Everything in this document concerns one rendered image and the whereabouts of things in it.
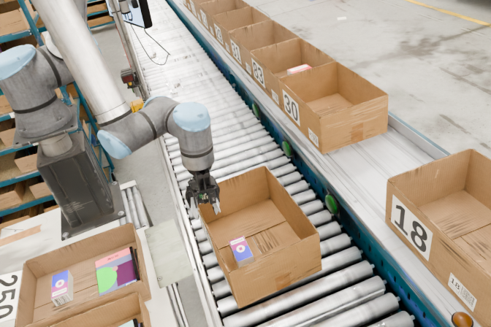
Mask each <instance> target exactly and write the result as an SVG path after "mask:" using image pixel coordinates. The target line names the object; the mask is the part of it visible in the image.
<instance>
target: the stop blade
mask: <svg viewBox="0 0 491 327"><path fill-rule="evenodd" d="M383 295H384V289H381V290H379V291H376V292H375V293H372V294H370V295H368V296H365V297H363V298H361V299H358V300H356V301H353V302H351V303H349V304H347V305H344V306H342V307H339V308H337V309H334V310H333V311H331V312H328V313H326V314H323V315H321V316H318V317H317V318H314V319H312V320H309V321H307V322H305V323H302V324H300V325H298V326H295V327H311V326H313V325H315V324H317V323H320V322H322V321H324V320H327V319H329V318H331V317H334V316H336V315H339V314H340V313H342V312H345V311H347V310H350V309H352V308H354V307H357V306H359V305H361V304H364V303H366V302H368V301H371V300H373V299H375V298H378V297H379V296H383Z"/></svg>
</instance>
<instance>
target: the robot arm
mask: <svg viewBox="0 0 491 327"><path fill-rule="evenodd" d="M31 2H32V4H33V5H34V8H35V9H36V11H37V13H38V15H39V16H40V18H41V20H42V22H43V23H44V25H45V28H46V29H47V31H48V33H47V36H46V39H45V42H46V45H43V46H41V47H38V48H36V49H35V47H34V46H33V45H20V46H17V47H14V48H11V49H8V50H6V51H5V52H3V53H0V88H1V90H2V92H3V93H4V95H5V97H6V99H7V101H8V102H9V105H10V106H11V108H12V110H13V112H14V113H15V126H16V130H17V132H18V133H19V135H20V136H21V137H25V138H33V137H38V136H43V135H46V134H49V133H52V132H54V131H56V130H58V129H60V128H61V127H63V126H65V125H66V124H67V123H68V122H69V121H70V120H71V118H72V113H71V111H70V109H69V108H68V106H67V105H65V104H64V103H63V102H62V101H61V100H60V99H59V98H58V97H57V95H56V92H55V89H57V88H60V87H62V86H64V85H66V84H69V83H71V82H73V81H75V82H76V83H77V85H78V87H79V89H80V91H81V92H82V94H83V96H84V98H85V100H86V101H87V103H88V105H89V107H90V108H91V111H92V113H93V114H94V116H95V118H96V119H97V123H98V125H99V127H100V129H101V130H99V131H98V133H97V136H98V139H99V141H100V143H101V145H102V147H103V148H104V149H105V150H106V151H107V152H108V153H109V154H110V155H111V156H112V157H114V158H116V159H122V158H125V157H126V156H128V155H131V154H132V153H133V152H135V151H137V150H139V149H140V148H141V147H144V146H145V145H147V144H148V143H150V142H152V141H153V140H155V139H158V138H159V137H161V136H162V135H164V134H166V133H168V134H170V135H172V136H174V137H176V138H177V139H178V143H179V148H180V155H181V160H182V164H183V166H184V167H185V168H186V169H187V170H188V172H189V173H190V174H192V175H194V176H193V177H191V178H190V180H189V181H188V184H189V186H186V193H185V196H186V200H187V202H188V204H189V208H190V210H191V213H192V215H193V216H194V217H195V218H196V219H197V220H198V219H199V214H198V209H199V208H198V204H202V203H204V204H207V203H209V202H210V204H212V205H213V210H214V212H215V214H216V215H217V214H218V211H219V212H221V210H220V208H219V204H220V198H219V194H220V188H219V186H218V183H217V182H216V179H214V178H213V175H210V170H211V168H212V166H213V163H214V161H215V156H214V152H213V151H216V149H215V148H214V147H213V140H212V134H211V127H210V116H209V113H208V109H207V107H206V106H205V105H203V104H200V103H198V102H197V103H196V102H193V101H189V102H184V103H180V102H177V101H175V100H173V99H171V98H170V97H168V96H161V95H156V96H152V97H150V98H149V99H148V100H147V101H146V102H145V103H144V105H143V108H142V109H141V110H139V111H137V112H135V113H133V112H132V111H131V109H130V107H129V106H128V105H127V103H126V101H125V99H124V97H123V95H122V93H121V91H120V89H119V87H118V86H117V84H116V82H115V80H114V78H113V76H112V74H111V72H110V70H109V69H108V67H107V64H106V63H105V61H104V59H103V57H102V52H101V50H100V48H99V47H98V43H97V41H96V40H95V39H94V37H93V36H92V35H91V33H90V31H89V30H88V28H87V0H31Z"/></svg>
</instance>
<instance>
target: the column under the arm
mask: <svg viewBox="0 0 491 327"><path fill-rule="evenodd" d="M69 137H70V139H71V140H72V147H71V148H70V149H69V150H68V151H66V152H65V153H63V154H60V155H57V156H53V157H48V156H46V155H45V154H44V153H43V151H42V149H41V147H40V146H39V145H38V149H37V169H38V171H39V173H40V174H41V176H42V178H43V180H44V181H45V183H46V185H47V186H48V188H49V190H50V192H51V193H52V194H53V197H54V199H55V200H56V202H57V204H58V205H59V207H60V209H61V241H64V240H66V239H69V238H72V237H74V236H77V235H79V234H82V233H85V232H87V231H90V230H92V229H95V228H98V227H100V226H103V225H105V224H108V223H111V222H113V221H115V220H118V219H121V218H124V217H126V210H125V207H124V203H123V197H122V194H121V188H120V185H119V181H118V180H116V181H114V182H111V183H108V184H107V181H106V179H105V177H104V175H103V173H102V170H101V168H100V166H99V164H98V162H97V160H96V157H95V155H94V153H93V151H92V149H91V146H90V145H89V143H88V140H87V139H86V137H85V134H84V132H83V131H78V132H75V133H73V134H69Z"/></svg>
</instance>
